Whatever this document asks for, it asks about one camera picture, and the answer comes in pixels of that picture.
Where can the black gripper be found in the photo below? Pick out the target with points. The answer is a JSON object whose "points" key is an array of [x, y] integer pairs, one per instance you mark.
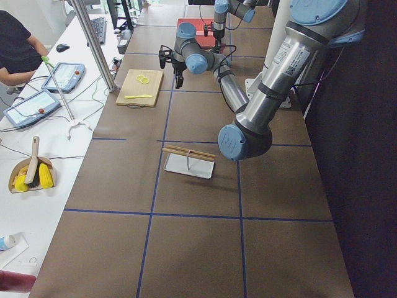
{"points": [[178, 71], [219, 36]]}

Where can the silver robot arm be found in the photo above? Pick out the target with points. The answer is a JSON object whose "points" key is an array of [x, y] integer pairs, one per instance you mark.
{"points": [[243, 10], [310, 26]]}

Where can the pink plastic bin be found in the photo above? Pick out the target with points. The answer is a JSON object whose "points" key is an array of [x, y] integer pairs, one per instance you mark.
{"points": [[206, 42]]}

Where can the bamboo cutting board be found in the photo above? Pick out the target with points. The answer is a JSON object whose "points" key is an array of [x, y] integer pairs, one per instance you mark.
{"points": [[131, 86]]}

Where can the upper lemon slice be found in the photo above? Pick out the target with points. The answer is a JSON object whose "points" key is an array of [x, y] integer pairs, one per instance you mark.
{"points": [[141, 77]]}

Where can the yellow plastic knife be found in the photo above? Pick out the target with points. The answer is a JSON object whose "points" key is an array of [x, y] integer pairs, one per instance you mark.
{"points": [[138, 96]]}

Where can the white towel rack tray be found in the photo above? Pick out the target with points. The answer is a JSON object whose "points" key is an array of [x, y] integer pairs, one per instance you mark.
{"points": [[189, 166]]}

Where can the black keyboard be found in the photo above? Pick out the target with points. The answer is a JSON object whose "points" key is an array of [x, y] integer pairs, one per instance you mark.
{"points": [[100, 26]]}

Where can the far teach pendant tablet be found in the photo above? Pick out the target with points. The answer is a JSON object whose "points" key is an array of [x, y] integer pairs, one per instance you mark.
{"points": [[68, 75]]}

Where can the teach pendant tablet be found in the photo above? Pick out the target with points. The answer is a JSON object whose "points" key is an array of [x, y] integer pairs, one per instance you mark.
{"points": [[32, 109], [68, 75]]}

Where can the thin metal stand rod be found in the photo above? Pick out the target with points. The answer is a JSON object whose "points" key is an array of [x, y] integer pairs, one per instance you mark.
{"points": [[73, 122]]}

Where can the black computer mouse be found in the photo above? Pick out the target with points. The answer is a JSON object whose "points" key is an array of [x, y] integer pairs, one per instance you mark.
{"points": [[62, 47]]}

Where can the near teach pendant tablet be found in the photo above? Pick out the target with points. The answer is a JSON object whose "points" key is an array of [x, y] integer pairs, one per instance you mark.
{"points": [[32, 109]]}

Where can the brown dustpan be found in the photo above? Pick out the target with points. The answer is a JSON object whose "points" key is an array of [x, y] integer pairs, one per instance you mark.
{"points": [[25, 162]]}

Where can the seated person in black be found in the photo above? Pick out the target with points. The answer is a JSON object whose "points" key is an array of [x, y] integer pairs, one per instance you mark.
{"points": [[21, 52]]}

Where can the yellow corn toy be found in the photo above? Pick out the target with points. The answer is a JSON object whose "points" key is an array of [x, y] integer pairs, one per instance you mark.
{"points": [[45, 177]]}

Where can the yellow banana toy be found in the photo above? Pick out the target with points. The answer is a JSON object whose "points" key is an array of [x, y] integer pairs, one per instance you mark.
{"points": [[19, 181]]}

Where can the white blue tube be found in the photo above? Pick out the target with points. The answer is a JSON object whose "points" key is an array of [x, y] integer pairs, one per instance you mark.
{"points": [[7, 242]]}

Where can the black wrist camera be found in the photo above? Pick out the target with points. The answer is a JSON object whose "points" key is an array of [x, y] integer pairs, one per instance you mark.
{"points": [[165, 56]]}

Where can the aluminium frame post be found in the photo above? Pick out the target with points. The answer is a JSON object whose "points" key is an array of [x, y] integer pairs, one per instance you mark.
{"points": [[85, 22]]}

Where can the wooden handled brush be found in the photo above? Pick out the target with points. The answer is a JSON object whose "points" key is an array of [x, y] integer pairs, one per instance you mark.
{"points": [[32, 179]]}

